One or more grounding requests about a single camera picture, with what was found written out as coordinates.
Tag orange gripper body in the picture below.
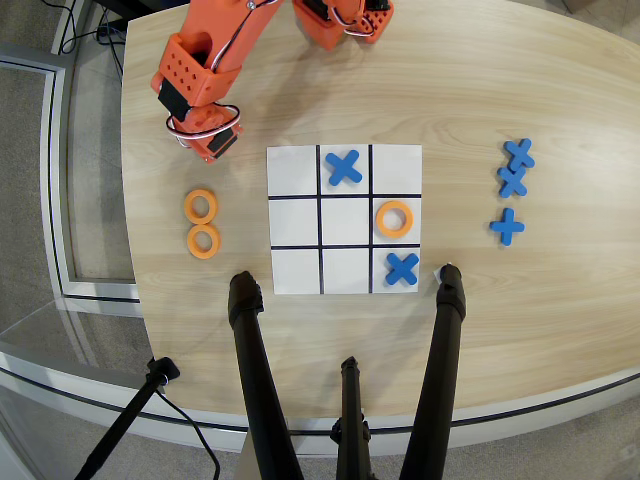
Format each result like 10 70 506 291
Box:
166 101 245 164

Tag white tic-tac-toe grid sheet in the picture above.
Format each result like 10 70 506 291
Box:
266 144 424 296

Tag blue foam cross piece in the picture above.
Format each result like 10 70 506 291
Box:
488 207 526 248
496 165 529 198
384 252 420 288
502 137 536 172
324 148 363 187

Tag black tripod leg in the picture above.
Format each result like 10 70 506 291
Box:
329 355 374 480
227 270 306 480
397 263 468 480

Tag thin black stand pole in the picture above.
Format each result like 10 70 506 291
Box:
73 356 182 480

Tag orange foam ring piece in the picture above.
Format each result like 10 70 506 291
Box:
186 223 223 261
374 199 416 239
183 187 220 226

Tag black floor cables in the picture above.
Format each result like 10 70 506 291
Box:
58 0 126 76

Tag white floor frame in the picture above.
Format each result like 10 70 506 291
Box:
0 53 142 304

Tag black stand cable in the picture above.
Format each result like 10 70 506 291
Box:
153 388 222 480

